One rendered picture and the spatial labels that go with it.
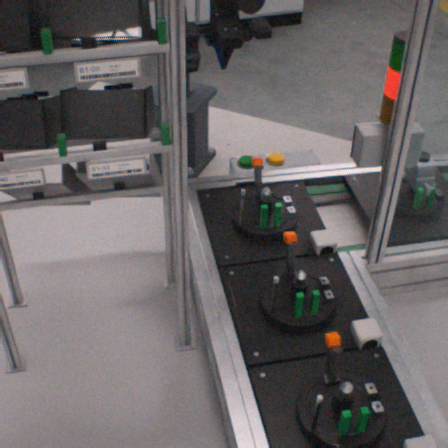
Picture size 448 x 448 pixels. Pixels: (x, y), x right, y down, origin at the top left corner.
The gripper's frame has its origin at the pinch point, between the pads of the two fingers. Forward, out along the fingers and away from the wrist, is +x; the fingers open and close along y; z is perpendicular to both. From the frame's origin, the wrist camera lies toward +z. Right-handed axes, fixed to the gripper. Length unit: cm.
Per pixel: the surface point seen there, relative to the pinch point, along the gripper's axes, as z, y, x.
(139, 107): 36.0, -20.1, -9.3
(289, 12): -304, 111, 115
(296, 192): 12.5, 14.3, 28.4
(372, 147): 33.2, 20.1, 3.9
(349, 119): -172, 108, 126
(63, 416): 54, -39, 39
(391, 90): 32.9, 21.9, -7.2
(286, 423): 69, -4, 28
